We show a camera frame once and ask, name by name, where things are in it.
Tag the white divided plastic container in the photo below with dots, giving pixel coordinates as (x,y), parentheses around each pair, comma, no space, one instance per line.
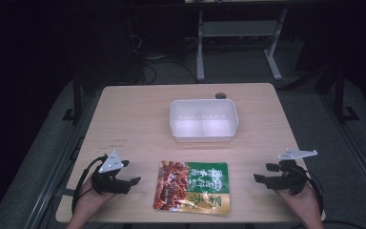
(203,120)

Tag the green and red snack packet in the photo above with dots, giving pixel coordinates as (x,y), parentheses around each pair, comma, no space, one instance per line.
(192,187)

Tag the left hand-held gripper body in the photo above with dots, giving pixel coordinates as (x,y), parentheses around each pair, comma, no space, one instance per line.
(109,183)

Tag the person's left hand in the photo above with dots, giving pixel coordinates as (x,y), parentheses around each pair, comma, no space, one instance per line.
(90,200)

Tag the black metal stand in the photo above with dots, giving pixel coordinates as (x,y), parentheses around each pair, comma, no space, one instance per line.
(341,95)
(76,101)

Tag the round dark table grommet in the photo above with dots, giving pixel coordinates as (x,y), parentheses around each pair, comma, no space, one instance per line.
(220,95)

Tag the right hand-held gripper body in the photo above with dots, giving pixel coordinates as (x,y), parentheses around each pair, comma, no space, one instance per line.
(290,179)

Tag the person's right hand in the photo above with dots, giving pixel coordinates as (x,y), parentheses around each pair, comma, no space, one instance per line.
(300,202)

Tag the white metal table frame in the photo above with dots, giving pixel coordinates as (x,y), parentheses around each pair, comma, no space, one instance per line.
(235,30)

